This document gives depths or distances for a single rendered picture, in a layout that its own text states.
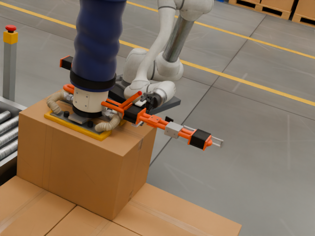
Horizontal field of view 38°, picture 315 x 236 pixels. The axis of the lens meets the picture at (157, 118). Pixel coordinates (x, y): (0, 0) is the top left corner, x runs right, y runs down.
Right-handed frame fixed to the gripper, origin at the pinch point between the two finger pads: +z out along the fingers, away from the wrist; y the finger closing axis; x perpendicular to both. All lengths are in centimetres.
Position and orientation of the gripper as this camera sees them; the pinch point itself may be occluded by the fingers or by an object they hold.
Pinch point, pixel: (137, 114)
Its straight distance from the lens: 224.4
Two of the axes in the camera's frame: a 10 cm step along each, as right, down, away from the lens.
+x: -8.9, -3.5, 2.8
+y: -1.8, 8.6, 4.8
